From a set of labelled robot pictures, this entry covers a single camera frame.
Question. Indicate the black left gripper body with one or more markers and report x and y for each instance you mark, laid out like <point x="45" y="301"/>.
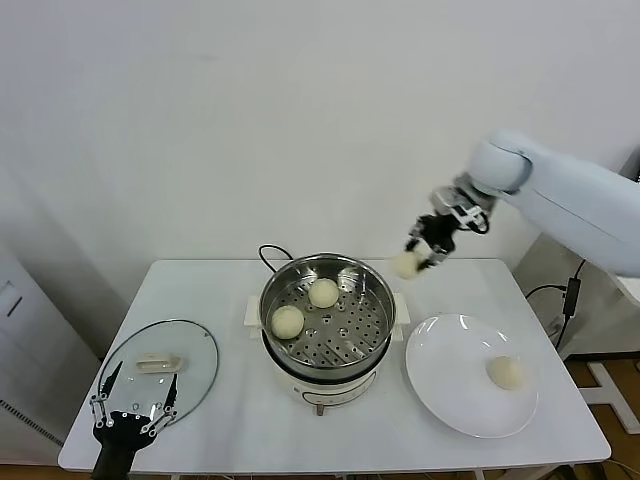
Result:
<point x="124" y="430"/>

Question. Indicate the white side table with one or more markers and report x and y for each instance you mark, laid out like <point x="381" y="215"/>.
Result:
<point x="612" y="395"/>

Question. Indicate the white steamed baozi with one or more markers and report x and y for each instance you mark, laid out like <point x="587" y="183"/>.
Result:
<point x="322" y="292"/>
<point x="404" y="265"/>
<point x="507" y="372"/>
<point x="287" y="322"/>

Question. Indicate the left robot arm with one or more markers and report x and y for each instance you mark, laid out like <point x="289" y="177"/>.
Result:
<point x="114" y="459"/>

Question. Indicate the cream electric cooker base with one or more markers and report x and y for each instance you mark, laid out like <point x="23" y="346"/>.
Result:
<point x="325" y="395"/>

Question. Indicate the white cabinet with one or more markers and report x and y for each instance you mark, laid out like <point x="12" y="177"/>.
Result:
<point x="30" y="325"/>

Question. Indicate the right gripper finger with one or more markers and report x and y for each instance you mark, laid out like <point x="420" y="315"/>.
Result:
<point x="414" y="237"/>
<point x="437" y="256"/>

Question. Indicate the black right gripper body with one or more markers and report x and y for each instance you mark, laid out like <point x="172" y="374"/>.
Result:
<point x="439" y="232"/>

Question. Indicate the white round plate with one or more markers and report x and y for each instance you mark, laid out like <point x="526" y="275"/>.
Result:
<point x="450" y="385"/>

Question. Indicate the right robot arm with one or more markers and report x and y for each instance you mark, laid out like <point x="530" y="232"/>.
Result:
<point x="565" y="190"/>

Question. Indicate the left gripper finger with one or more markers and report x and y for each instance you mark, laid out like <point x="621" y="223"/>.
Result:
<point x="173" y="390"/>
<point x="113" y="378"/>

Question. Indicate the stainless steel steamer basket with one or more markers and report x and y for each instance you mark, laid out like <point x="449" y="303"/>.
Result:
<point x="350" y="340"/>

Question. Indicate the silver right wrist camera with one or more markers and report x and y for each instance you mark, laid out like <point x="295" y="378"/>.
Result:
<point x="450" y="200"/>

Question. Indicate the round glass pot lid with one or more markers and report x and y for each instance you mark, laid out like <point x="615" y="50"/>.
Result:
<point x="165" y="340"/>

